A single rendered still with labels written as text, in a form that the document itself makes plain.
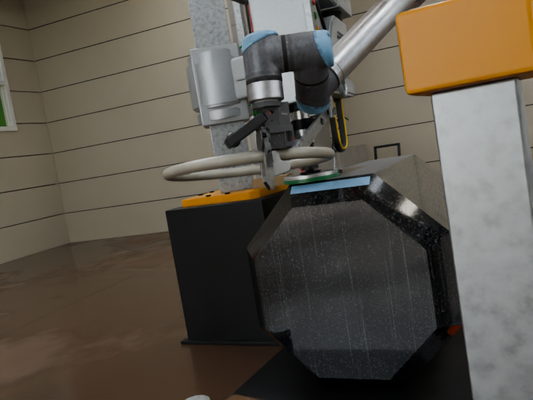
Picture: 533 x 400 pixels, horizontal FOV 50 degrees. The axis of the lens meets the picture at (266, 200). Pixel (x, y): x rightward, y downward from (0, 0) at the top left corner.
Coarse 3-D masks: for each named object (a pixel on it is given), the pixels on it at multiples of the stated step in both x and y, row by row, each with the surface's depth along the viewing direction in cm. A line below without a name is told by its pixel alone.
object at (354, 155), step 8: (360, 144) 650; (336, 152) 530; (344, 152) 550; (352, 152) 581; (360, 152) 616; (336, 160) 531; (344, 160) 546; (352, 160) 577; (360, 160) 612; (296, 168) 546; (320, 168) 537; (328, 168) 535; (336, 168) 532
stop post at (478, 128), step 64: (448, 0) 52; (512, 0) 50; (448, 64) 53; (512, 64) 50; (448, 128) 56; (512, 128) 53; (448, 192) 56; (512, 192) 54; (512, 256) 55; (512, 320) 56; (512, 384) 56
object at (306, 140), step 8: (328, 112) 237; (336, 112) 238; (320, 120) 223; (312, 128) 210; (320, 128) 223; (304, 136) 199; (312, 136) 208; (296, 144) 190; (304, 144) 197; (288, 160) 180
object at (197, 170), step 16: (208, 160) 139; (224, 160) 138; (240, 160) 137; (256, 160) 138; (272, 160) 139; (304, 160) 175; (320, 160) 167; (176, 176) 149; (192, 176) 173; (208, 176) 178; (224, 176) 182
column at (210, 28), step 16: (192, 0) 300; (208, 0) 300; (192, 16) 300; (208, 16) 301; (224, 16) 301; (208, 32) 301; (224, 32) 302; (224, 128) 306; (224, 144) 306; (240, 144) 307; (240, 176) 308; (224, 192) 309
